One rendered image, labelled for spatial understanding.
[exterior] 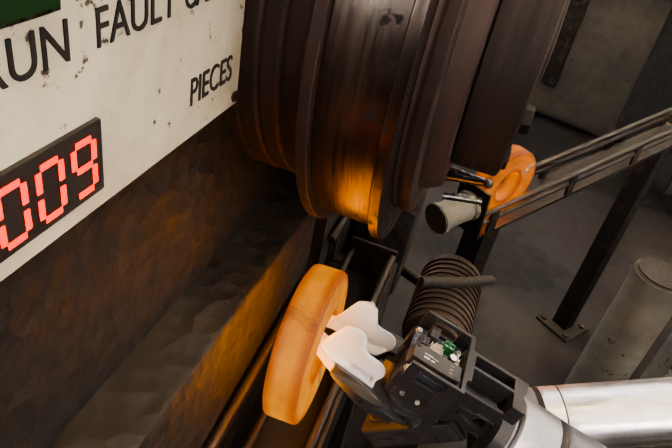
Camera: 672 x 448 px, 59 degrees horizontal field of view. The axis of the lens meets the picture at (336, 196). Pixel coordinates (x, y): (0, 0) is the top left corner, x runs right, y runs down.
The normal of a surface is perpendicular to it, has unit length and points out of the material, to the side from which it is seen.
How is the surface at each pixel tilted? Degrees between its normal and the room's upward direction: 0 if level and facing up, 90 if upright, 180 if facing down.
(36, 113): 90
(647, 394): 16
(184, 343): 0
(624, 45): 90
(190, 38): 90
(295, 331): 40
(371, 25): 80
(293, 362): 57
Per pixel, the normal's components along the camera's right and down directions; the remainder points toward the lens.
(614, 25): -0.55, 0.39
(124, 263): 0.93, 0.32
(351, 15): -0.29, 0.33
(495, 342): 0.17, -0.82
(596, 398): -0.09, -0.76
